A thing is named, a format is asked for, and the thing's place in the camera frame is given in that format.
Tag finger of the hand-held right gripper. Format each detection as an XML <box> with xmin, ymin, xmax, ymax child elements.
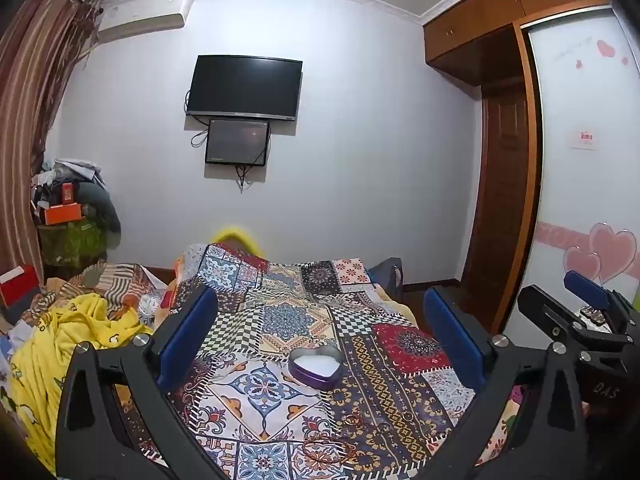
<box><xmin>516</xmin><ymin>285</ymin><xmax>587</xmax><ymax>343</ymax></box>
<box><xmin>563</xmin><ymin>270</ymin><xmax>615</xmax><ymax>313</ymax></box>

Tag brown striped curtain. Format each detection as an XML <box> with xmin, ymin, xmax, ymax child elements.
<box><xmin>0</xmin><ymin>0</ymin><xmax>103</xmax><ymax>281</ymax></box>

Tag orange box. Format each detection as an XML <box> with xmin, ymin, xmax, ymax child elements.
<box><xmin>42</xmin><ymin>203</ymin><xmax>83</xmax><ymax>225</ymax></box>

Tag dark blue chair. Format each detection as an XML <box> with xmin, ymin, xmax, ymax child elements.
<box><xmin>366</xmin><ymin>257</ymin><xmax>404</xmax><ymax>304</ymax></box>

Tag patchwork patterned blanket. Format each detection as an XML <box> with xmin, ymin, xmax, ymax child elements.
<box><xmin>107</xmin><ymin>242</ymin><xmax>523</xmax><ymax>480</ymax></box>

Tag yellow printed blanket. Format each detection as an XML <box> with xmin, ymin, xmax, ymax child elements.
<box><xmin>9</xmin><ymin>292</ymin><xmax>156</xmax><ymax>476</ymax></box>

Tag small black wall monitor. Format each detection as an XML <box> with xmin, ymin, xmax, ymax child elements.
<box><xmin>204</xmin><ymin>118</ymin><xmax>271</xmax><ymax>167</ymax></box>

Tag green printed cloth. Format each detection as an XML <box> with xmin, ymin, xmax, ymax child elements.
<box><xmin>39</xmin><ymin>215</ymin><xmax>109</xmax><ymax>267</ymax></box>

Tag pile of clothes and clutter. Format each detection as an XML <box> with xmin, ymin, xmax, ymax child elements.
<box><xmin>30</xmin><ymin>159</ymin><xmax>122</xmax><ymax>251</ymax></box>

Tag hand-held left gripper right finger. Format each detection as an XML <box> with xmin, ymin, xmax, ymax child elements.
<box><xmin>415</xmin><ymin>286</ymin><xmax>589</xmax><ymax>480</ymax></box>

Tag yellow pillow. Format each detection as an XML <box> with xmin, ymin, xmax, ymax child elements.
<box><xmin>210</xmin><ymin>225</ymin><xmax>266</xmax><ymax>257</ymax></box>

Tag red box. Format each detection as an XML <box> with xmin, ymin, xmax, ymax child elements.
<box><xmin>0</xmin><ymin>266</ymin><xmax>41</xmax><ymax>307</ymax></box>

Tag wooden overhead cabinet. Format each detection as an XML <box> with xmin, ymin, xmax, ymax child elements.
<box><xmin>422</xmin><ymin>0</ymin><xmax>612</xmax><ymax>86</ymax></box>

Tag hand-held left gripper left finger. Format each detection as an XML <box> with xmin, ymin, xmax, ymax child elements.
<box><xmin>55</xmin><ymin>285</ymin><xmax>226</xmax><ymax>480</ymax></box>

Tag white air conditioner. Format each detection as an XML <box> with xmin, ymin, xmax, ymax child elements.
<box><xmin>96</xmin><ymin>0</ymin><xmax>194</xmax><ymax>44</ymax></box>

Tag black monitor cables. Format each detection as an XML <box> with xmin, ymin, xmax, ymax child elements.
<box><xmin>190</xmin><ymin>115</ymin><xmax>273</xmax><ymax>193</ymax></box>

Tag purple heart-shaped tin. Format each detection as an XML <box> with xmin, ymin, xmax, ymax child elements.
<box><xmin>289</xmin><ymin>346</ymin><xmax>344</xmax><ymax>392</ymax></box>

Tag black wall television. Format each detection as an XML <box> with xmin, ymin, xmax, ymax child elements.
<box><xmin>185</xmin><ymin>54</ymin><xmax>304</xmax><ymax>122</ymax></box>

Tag striped brown blanket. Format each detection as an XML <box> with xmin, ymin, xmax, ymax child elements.
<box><xmin>30</xmin><ymin>259</ymin><xmax>173</xmax><ymax>331</ymax></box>

